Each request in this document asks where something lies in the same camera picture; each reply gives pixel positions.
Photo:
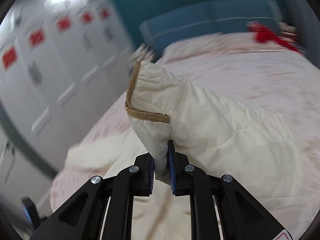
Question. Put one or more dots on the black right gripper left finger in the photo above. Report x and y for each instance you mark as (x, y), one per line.
(103, 207)

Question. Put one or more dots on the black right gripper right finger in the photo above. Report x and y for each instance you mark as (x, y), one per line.
(220, 207)

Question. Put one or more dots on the cream quilted jacket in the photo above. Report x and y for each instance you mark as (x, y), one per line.
(216, 133)

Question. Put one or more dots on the pink floral bedspread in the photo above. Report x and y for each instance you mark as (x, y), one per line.
(257, 75)

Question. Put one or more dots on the white panelled wardrobe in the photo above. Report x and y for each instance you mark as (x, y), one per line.
(64, 63)

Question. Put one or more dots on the red garment on bed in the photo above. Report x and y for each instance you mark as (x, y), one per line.
(263, 35)

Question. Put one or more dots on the teal upholstered headboard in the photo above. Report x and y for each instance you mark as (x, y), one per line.
(161, 22)

